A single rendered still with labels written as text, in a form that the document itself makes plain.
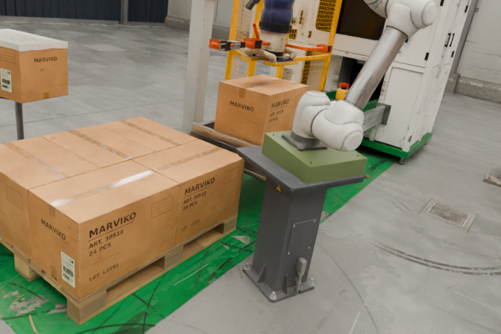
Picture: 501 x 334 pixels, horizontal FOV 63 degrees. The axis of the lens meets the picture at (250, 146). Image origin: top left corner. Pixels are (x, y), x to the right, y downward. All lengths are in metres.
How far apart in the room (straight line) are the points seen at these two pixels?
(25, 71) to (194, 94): 1.46
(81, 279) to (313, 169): 1.14
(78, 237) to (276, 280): 1.05
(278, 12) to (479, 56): 8.56
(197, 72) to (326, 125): 2.17
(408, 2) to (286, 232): 1.22
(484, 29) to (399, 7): 9.11
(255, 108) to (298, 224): 0.88
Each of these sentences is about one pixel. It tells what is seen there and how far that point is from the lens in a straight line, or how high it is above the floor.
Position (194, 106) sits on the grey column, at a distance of 3.94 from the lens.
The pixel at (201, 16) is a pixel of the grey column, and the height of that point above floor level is 1.29.
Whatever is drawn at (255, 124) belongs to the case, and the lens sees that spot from 2.72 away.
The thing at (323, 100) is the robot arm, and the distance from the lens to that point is 1.99.
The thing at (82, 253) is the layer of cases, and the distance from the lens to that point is 1.97.
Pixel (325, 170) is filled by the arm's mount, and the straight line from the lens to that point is 1.96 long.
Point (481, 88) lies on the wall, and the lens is 10.91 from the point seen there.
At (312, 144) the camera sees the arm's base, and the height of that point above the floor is 0.88.
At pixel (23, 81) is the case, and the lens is 3.21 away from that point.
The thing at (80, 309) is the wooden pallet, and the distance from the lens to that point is 2.15.
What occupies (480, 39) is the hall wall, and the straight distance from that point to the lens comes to 11.03.
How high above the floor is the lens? 1.53
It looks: 20 degrees down
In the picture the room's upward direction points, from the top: 8 degrees clockwise
